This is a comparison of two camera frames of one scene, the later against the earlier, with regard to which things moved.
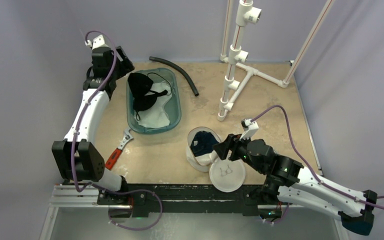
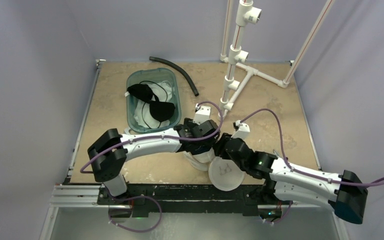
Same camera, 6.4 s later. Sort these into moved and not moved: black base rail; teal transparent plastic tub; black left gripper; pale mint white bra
Moved: black left gripper
Not moved: pale mint white bra; teal transparent plastic tub; black base rail
